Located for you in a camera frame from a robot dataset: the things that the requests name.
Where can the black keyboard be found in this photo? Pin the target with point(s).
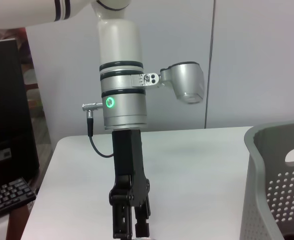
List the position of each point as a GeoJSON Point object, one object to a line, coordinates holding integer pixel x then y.
{"type": "Point", "coordinates": [6, 195]}

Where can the glass teacup with black holder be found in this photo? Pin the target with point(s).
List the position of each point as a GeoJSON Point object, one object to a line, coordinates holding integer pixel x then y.
{"type": "Point", "coordinates": [144, 238]}

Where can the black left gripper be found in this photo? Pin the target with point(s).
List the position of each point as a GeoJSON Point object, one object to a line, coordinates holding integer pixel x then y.
{"type": "Point", "coordinates": [128, 162]}

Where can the grey perforated storage basket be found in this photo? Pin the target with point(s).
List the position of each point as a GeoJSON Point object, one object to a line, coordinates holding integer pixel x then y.
{"type": "Point", "coordinates": [257, 187]}

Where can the black computer monitor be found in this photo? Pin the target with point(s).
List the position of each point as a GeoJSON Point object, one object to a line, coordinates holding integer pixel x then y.
{"type": "Point", "coordinates": [6, 112]}

